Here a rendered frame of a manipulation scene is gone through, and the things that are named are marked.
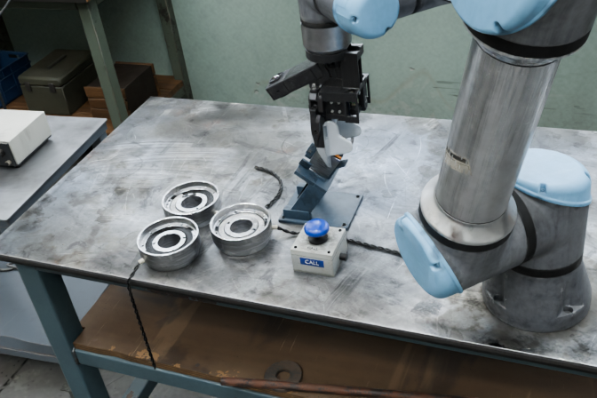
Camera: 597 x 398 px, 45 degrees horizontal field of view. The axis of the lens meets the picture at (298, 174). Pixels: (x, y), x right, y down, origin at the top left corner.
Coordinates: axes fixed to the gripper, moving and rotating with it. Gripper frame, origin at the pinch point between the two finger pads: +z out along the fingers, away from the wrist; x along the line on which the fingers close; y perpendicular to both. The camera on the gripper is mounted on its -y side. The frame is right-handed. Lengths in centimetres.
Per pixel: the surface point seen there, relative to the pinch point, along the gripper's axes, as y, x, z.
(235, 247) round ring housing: -11.8, -16.0, 9.3
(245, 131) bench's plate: -27.8, 23.9, 11.9
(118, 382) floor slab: -76, 11, 92
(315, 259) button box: 2.5, -16.8, 8.7
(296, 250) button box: -0.6, -16.7, 7.4
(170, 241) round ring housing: -24.9, -15.4, 10.5
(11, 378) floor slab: -109, 4, 92
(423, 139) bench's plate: 10.5, 26.0, 11.9
